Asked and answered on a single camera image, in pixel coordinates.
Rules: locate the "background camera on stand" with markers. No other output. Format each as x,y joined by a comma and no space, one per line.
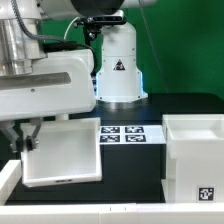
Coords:
115,19

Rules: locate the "white marker sheet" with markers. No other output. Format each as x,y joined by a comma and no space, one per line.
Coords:
131,134

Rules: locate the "black camera stand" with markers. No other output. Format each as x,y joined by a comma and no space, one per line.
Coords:
91,30

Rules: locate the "white drawer cabinet box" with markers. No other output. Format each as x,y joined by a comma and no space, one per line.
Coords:
194,158

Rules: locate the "white front fence rail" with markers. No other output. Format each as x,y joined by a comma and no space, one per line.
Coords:
193,213

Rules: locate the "white drawer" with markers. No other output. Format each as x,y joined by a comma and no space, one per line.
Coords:
68,151

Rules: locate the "white fence rail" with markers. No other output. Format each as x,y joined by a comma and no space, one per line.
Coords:
9,177
193,213

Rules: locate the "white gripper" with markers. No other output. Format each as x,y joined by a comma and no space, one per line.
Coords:
59,84

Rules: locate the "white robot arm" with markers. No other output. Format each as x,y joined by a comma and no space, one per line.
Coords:
22,41

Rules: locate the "white left fence rail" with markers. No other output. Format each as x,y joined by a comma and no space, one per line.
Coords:
9,177

